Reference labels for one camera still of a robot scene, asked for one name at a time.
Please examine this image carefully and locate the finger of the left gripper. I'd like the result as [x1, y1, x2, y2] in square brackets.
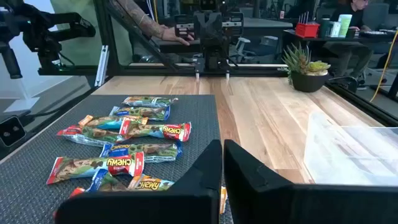
[212, 12, 230, 41]
[195, 12, 213, 41]

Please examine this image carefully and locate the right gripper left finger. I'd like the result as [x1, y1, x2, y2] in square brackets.
[53, 139, 224, 224]

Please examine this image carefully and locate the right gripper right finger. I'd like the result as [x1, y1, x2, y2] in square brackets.
[223, 139, 398, 224]

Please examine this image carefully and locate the blue-ended Chewy granola bar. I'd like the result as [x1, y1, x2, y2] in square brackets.
[85, 169, 128, 193]
[99, 141, 183, 164]
[108, 105, 172, 121]

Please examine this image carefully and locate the person's forearm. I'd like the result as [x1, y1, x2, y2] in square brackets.
[108, 0, 167, 40]

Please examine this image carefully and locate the black jointed mount arm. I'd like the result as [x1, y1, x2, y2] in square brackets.
[0, 0, 97, 79]

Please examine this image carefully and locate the person's hand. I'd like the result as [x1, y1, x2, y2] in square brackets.
[160, 26, 195, 47]

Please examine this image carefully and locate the dark grey desk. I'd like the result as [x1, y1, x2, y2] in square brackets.
[242, 17, 294, 37]
[152, 37, 203, 54]

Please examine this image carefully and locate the white office chair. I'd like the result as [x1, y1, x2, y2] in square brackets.
[234, 35, 279, 65]

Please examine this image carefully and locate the dark grey woven placemat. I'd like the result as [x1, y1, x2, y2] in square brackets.
[0, 94, 234, 224]

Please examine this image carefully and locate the red desk organiser box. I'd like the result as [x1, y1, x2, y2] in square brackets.
[294, 12, 321, 39]

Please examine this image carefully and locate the black office desk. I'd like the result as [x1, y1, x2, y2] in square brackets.
[282, 29, 398, 44]

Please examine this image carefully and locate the potted succulent plant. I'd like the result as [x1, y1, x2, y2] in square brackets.
[281, 42, 332, 93]

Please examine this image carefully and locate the dark green bottle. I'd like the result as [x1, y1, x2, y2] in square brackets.
[319, 14, 331, 39]

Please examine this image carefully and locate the clear plastic storage bin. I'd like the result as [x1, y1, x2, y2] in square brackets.
[303, 111, 398, 187]

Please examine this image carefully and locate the white carton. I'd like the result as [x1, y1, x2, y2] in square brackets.
[329, 21, 342, 38]

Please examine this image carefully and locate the light green tumbler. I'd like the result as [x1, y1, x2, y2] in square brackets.
[337, 14, 353, 38]

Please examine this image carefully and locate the person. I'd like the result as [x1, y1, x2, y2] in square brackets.
[322, 0, 398, 78]

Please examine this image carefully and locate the black keyboard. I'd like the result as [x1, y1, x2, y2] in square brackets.
[358, 29, 398, 40]

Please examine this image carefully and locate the black aluminium table frame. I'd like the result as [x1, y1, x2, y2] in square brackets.
[37, 0, 398, 127]

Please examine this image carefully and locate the silver aluminium bracket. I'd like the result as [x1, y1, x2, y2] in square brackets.
[95, 45, 110, 87]

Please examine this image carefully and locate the yellow extension cable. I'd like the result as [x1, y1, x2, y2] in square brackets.
[369, 30, 398, 103]

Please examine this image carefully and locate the black two-lens camera box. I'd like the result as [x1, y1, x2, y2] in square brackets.
[0, 114, 27, 149]

